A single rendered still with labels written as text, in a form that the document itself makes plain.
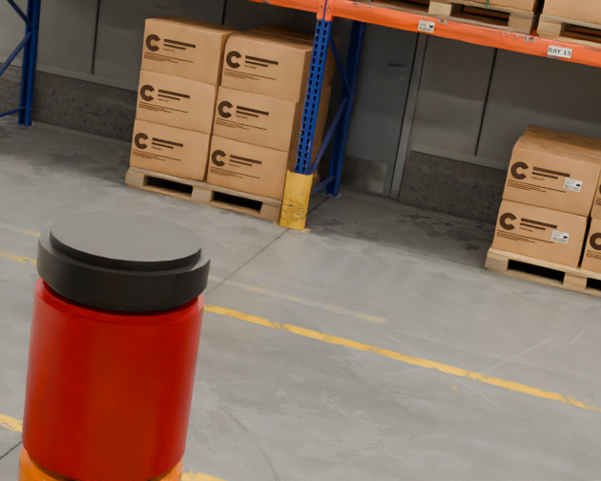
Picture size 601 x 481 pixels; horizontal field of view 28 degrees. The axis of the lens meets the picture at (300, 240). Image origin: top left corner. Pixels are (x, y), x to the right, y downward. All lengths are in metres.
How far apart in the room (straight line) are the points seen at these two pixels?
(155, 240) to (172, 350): 0.03
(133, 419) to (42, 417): 0.03
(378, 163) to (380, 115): 0.39
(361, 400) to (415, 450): 0.51
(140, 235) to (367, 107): 9.12
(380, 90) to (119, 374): 9.10
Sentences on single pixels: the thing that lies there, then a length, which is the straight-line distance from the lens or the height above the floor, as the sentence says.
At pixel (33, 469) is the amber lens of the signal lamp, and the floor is 2.27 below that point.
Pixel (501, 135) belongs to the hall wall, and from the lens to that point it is 9.36.
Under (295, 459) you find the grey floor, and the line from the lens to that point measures 5.25.
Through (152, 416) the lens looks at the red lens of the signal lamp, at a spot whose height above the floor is 2.29.
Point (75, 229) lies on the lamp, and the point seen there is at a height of 2.34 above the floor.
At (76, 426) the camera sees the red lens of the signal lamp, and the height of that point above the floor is 2.29.
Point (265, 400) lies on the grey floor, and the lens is 5.73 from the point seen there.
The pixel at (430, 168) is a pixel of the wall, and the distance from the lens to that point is 9.38.
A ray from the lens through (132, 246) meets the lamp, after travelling 0.34.
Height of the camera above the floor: 2.45
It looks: 18 degrees down
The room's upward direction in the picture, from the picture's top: 9 degrees clockwise
